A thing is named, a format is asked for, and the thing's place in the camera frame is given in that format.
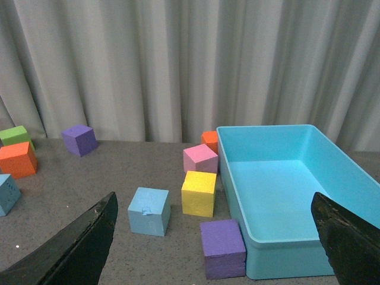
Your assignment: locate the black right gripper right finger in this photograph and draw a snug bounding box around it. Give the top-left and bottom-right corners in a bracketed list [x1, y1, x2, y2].
[311, 192, 379, 284]

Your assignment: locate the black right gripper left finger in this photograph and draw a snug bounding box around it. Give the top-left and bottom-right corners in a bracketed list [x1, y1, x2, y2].
[1, 192, 118, 284]

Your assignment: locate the light blue notched foam cube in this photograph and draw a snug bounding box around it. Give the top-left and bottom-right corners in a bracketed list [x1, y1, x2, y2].
[128, 187, 171, 237]

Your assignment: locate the light blue plastic bin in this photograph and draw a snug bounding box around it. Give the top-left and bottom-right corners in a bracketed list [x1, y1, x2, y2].
[217, 125, 379, 280]

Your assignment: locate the orange foam cube left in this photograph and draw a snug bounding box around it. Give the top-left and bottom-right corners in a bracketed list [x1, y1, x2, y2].
[1, 142, 38, 179]

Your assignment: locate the purple foam cube back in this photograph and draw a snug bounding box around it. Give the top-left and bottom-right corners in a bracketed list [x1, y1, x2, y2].
[61, 124, 98, 157]

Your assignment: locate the purple foam cube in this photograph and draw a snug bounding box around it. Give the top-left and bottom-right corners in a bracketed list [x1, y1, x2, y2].
[61, 124, 98, 157]
[200, 219, 246, 280]

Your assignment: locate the purple foam cube front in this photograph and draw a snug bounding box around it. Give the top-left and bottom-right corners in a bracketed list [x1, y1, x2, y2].
[200, 219, 246, 280]

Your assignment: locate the green foam cube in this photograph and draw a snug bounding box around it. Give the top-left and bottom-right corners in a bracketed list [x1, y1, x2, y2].
[0, 125, 35, 150]

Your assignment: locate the yellow foam cube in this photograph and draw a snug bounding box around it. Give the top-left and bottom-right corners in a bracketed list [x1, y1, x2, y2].
[181, 170, 217, 217]

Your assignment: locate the pink foam cube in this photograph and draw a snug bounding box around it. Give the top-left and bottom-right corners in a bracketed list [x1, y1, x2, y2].
[183, 144, 219, 173]

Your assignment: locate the orange foam cube near bin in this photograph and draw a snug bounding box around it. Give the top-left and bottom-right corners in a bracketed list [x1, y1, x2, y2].
[201, 131, 219, 154]

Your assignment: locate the grey curtain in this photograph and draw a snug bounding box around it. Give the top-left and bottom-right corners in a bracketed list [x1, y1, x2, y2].
[1, 1, 379, 151]

